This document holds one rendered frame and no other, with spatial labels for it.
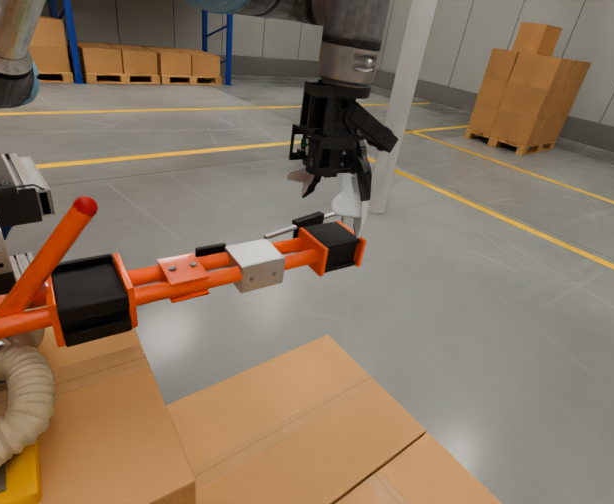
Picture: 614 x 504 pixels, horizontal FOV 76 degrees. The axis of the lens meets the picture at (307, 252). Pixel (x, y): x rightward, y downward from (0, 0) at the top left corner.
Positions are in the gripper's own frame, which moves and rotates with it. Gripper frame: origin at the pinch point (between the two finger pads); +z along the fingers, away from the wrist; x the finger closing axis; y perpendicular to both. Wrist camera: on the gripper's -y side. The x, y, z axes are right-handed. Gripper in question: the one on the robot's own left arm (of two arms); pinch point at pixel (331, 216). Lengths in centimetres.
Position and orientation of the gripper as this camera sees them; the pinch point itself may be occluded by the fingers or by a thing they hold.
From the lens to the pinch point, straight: 63.9
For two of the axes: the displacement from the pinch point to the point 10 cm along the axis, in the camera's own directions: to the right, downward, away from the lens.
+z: -1.4, 8.5, 5.1
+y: -8.3, 1.8, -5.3
